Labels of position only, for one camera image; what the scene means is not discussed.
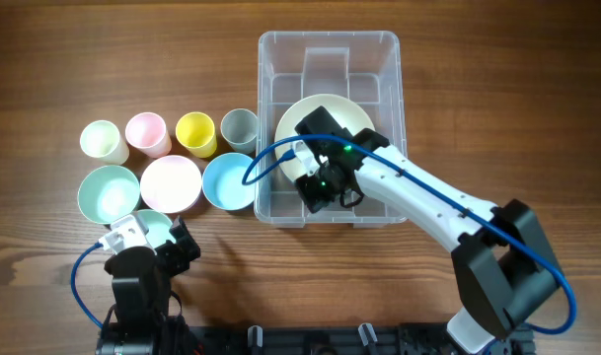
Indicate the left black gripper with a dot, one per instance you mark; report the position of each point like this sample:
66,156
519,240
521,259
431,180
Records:
177,247

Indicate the mint green bowl small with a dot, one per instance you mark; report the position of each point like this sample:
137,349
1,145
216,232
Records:
159,226

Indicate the clear plastic storage container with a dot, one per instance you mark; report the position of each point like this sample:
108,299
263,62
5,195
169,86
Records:
336,83

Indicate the pink bowl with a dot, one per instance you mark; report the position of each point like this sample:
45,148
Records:
171,184

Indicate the light blue bowl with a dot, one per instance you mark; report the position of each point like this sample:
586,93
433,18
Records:
222,182

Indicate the grey cup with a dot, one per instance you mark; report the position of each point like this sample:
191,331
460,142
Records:
239,128

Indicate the yellow cup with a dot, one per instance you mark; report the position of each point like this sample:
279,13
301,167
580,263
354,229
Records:
197,133

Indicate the pink cup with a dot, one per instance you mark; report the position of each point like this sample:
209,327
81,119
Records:
147,132

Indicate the pale green cup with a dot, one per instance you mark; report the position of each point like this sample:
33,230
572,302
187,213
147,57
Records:
103,141

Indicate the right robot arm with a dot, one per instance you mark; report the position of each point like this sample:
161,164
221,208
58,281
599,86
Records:
504,266

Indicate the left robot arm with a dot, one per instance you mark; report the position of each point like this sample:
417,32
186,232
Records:
139,322

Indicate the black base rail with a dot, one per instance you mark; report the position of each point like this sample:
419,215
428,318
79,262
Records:
394,340

